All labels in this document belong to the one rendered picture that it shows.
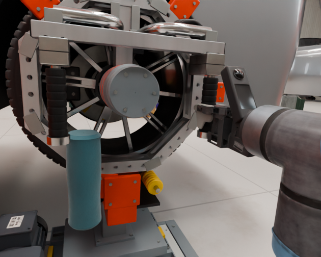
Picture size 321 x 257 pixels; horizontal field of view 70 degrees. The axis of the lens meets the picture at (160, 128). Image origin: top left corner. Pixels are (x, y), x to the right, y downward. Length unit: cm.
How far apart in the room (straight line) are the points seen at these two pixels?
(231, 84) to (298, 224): 25
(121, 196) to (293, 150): 58
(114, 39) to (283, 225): 44
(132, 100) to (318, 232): 43
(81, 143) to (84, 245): 57
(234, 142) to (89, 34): 35
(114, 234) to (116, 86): 69
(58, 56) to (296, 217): 45
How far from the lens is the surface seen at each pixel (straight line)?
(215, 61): 56
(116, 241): 105
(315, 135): 33
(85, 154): 60
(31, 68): 70
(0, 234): 85
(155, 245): 104
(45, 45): 48
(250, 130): 39
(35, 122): 71
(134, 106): 57
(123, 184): 78
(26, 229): 84
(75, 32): 51
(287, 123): 35
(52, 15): 52
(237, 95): 45
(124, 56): 71
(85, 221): 68
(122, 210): 82
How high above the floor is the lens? 89
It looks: 12 degrees down
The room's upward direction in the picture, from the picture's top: 3 degrees clockwise
